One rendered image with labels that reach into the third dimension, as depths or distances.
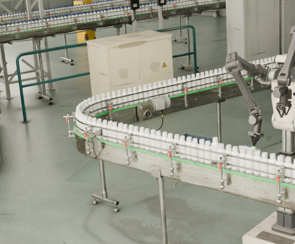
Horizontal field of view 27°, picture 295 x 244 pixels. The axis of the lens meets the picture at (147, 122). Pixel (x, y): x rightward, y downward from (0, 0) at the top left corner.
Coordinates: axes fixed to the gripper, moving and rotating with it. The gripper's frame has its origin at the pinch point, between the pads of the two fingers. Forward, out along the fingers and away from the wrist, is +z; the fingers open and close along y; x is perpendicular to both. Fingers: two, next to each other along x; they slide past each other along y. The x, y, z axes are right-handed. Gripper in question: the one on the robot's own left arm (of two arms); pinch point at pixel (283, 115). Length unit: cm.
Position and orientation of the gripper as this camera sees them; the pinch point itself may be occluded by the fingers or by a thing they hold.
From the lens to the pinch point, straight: 420.7
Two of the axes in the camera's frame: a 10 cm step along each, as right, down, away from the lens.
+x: -7.6, -1.4, 6.3
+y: 6.4, -2.7, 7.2
